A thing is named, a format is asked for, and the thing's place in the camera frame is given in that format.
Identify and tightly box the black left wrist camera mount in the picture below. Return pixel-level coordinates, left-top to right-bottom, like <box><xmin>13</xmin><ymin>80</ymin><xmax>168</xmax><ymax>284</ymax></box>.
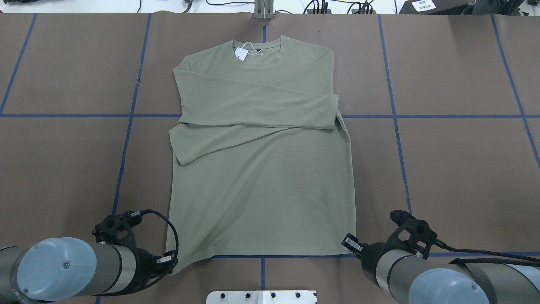
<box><xmin>92</xmin><ymin>211</ymin><xmax>142</xmax><ymax>254</ymax></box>

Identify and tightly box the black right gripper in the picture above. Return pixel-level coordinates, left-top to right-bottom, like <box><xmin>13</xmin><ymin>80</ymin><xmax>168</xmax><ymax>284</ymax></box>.
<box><xmin>342</xmin><ymin>233</ymin><xmax>384</xmax><ymax>279</ymax></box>

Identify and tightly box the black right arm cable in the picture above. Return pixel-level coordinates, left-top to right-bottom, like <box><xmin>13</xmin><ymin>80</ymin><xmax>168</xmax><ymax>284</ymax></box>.
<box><xmin>435</xmin><ymin>239</ymin><xmax>540</xmax><ymax>266</ymax></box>

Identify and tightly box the olive green long-sleeve shirt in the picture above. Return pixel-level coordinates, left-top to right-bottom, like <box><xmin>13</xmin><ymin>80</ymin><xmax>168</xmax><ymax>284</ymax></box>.
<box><xmin>166</xmin><ymin>36</ymin><xmax>356</xmax><ymax>274</ymax></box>

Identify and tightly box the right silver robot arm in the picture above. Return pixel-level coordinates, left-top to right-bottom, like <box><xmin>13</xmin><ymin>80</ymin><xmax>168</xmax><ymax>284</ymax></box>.
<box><xmin>342</xmin><ymin>233</ymin><xmax>540</xmax><ymax>304</ymax></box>

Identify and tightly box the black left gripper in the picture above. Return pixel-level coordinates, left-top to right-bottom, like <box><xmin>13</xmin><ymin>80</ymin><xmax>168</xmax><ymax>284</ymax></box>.
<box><xmin>134</xmin><ymin>248</ymin><xmax>178</xmax><ymax>285</ymax></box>

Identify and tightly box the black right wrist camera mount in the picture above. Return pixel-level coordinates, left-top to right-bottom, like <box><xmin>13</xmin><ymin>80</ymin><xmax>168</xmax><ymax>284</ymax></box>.
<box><xmin>384</xmin><ymin>210</ymin><xmax>437</xmax><ymax>260</ymax></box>

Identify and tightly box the white paper price tag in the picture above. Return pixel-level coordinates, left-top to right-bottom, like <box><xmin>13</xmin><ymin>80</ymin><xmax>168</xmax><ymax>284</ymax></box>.
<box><xmin>235</xmin><ymin>47</ymin><xmax>249</xmax><ymax>62</ymax></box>

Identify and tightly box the white pedestal column base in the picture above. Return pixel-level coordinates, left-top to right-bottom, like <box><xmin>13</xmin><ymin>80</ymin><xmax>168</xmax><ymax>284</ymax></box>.
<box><xmin>206</xmin><ymin>289</ymin><xmax>318</xmax><ymax>304</ymax></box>

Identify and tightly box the aluminium frame post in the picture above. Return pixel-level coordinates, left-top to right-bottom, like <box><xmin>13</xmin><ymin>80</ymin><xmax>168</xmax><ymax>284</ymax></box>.
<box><xmin>253</xmin><ymin>0</ymin><xmax>275</xmax><ymax>20</ymax></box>

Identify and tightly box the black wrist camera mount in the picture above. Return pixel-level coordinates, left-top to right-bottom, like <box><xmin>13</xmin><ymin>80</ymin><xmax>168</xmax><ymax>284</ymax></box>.
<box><xmin>384</xmin><ymin>210</ymin><xmax>437</xmax><ymax>260</ymax></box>
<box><xmin>92</xmin><ymin>211</ymin><xmax>142</xmax><ymax>254</ymax></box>

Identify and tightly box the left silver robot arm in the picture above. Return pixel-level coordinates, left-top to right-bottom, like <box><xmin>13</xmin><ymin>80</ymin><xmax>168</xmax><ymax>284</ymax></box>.
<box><xmin>0</xmin><ymin>237</ymin><xmax>177</xmax><ymax>304</ymax></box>

